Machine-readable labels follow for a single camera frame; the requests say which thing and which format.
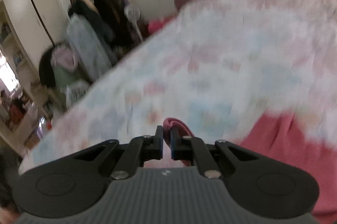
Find pink knit garment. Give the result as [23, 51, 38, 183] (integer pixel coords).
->
[163, 112, 336, 223]

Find pile of dark clothes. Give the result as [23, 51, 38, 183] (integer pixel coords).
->
[68, 0, 149, 63]

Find floral fleece blanket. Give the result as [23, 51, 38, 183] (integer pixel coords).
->
[19, 0, 336, 173]

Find light blue floral bag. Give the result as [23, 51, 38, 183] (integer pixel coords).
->
[65, 14, 116, 82]

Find black round basket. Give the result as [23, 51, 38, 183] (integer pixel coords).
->
[38, 42, 71, 88]

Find lilac bundled cloth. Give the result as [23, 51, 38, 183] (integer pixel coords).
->
[51, 44, 78, 72]

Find white fan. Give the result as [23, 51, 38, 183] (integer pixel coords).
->
[124, 3, 143, 41]

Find cream wardrobe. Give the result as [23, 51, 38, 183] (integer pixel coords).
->
[0, 0, 69, 151]

